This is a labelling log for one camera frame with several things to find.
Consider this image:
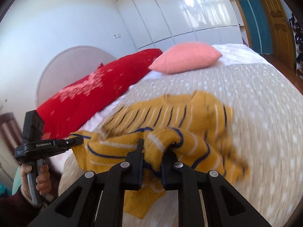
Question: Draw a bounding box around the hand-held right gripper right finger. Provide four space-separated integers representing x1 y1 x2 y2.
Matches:
162 150 272 227

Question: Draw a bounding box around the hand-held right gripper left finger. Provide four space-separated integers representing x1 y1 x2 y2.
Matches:
28 138 145 227

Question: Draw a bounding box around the yellow striped knit sweater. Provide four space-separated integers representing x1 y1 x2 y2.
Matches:
68 90 251 220

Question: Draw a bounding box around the person's left forearm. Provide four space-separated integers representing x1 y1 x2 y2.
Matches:
0 185 48 227

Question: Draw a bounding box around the person's left hand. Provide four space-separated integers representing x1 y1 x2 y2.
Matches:
20 164 52 200

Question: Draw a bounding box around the wooden slatted furniture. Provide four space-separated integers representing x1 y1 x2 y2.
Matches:
0 113 24 168

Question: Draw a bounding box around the red long pillow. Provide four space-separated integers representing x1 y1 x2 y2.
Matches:
36 48 164 139

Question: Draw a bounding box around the white round headboard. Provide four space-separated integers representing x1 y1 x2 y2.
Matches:
35 45 118 109

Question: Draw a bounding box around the bed with dotted cover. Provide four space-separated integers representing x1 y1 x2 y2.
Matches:
57 44 303 227

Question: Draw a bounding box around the pink knit cushion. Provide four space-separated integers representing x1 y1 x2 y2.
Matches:
148 41 223 74

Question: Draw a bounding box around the white glossy wardrobe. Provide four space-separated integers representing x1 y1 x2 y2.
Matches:
104 0 244 51

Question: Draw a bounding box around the teal hanging cloth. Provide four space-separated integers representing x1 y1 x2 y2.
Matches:
228 0 274 55

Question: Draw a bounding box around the wooden door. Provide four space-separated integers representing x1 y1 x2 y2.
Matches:
248 0 297 70

